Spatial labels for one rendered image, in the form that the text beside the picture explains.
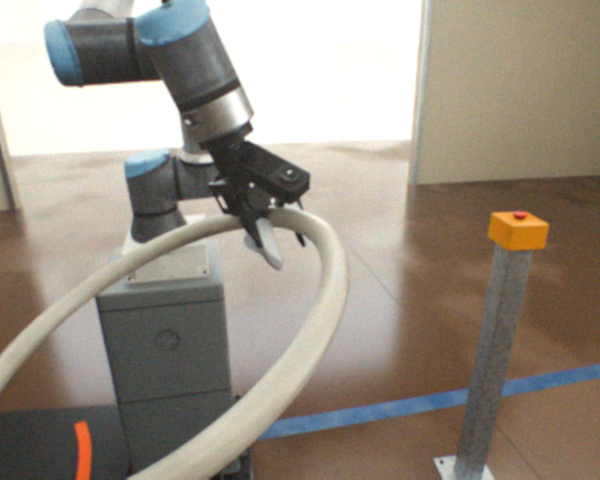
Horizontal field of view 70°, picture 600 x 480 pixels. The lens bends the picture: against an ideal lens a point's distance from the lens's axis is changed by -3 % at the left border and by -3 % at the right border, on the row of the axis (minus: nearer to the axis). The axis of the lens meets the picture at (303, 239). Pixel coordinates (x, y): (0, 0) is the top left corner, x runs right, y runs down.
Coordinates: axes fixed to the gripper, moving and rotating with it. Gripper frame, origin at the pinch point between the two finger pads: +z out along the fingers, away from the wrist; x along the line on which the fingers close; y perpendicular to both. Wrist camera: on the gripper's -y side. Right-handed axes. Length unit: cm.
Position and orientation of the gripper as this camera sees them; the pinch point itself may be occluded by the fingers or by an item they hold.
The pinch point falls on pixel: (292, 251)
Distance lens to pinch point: 66.6
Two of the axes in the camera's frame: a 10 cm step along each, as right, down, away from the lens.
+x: -6.2, 5.7, -5.4
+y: -7.0, -0.8, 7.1
